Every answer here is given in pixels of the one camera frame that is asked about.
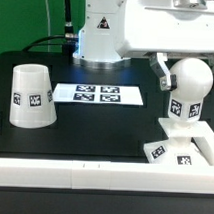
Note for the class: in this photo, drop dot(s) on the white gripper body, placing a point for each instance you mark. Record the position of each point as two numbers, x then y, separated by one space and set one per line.
156 26

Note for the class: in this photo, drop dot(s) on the white lamp bulb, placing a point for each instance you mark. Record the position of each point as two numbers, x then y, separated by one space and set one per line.
194 82

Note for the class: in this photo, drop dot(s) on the white lamp base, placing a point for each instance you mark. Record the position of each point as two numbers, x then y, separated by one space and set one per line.
179 148

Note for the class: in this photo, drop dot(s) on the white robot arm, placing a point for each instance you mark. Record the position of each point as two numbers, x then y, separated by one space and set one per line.
96 46

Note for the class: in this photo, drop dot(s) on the white conical lamp shade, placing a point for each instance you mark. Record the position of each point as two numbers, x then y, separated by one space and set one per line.
31 104

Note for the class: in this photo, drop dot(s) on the white marker sheet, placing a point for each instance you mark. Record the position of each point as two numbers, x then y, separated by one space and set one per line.
97 94

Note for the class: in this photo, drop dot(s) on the white right wall bar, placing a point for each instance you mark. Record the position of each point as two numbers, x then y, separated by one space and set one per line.
206 147

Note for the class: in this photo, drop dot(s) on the white wall bar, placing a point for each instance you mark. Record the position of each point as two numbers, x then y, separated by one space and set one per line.
206 147
105 176

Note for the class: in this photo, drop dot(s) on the white front wall bar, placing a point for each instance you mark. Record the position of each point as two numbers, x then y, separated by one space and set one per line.
105 176

